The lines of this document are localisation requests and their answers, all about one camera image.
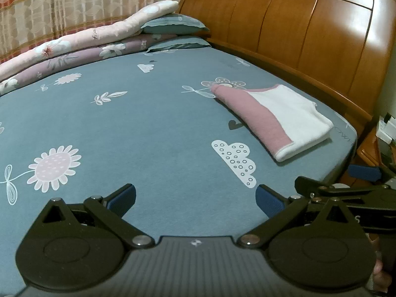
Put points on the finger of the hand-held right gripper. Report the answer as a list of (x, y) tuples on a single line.
[(312, 187), (365, 172)]

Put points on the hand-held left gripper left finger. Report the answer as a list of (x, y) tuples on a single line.
[(123, 198)]

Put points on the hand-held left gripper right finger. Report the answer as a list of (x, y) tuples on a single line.
[(267, 201)]

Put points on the pink and white sweater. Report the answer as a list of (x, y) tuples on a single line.
[(272, 117)]

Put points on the person's right hand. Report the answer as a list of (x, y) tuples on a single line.
[(380, 272)]

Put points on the wooden nightstand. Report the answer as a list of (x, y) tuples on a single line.
[(368, 151)]

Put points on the white plastic device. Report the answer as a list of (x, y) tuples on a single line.
[(385, 128)]

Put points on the bed with floral grey-blue sheet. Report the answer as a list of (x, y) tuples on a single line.
[(154, 130)]

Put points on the mauve floral quilt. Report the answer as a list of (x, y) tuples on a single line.
[(92, 52)]

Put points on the wooden headboard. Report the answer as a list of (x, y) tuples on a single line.
[(294, 27)]

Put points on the flat grey-blue pillow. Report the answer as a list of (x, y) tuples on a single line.
[(179, 44)]

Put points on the light pink floral quilt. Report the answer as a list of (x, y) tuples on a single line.
[(92, 34)]

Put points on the plump grey-blue pillow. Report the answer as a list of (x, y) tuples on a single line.
[(174, 24)]

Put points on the patterned beige curtain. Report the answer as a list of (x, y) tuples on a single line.
[(77, 3)]

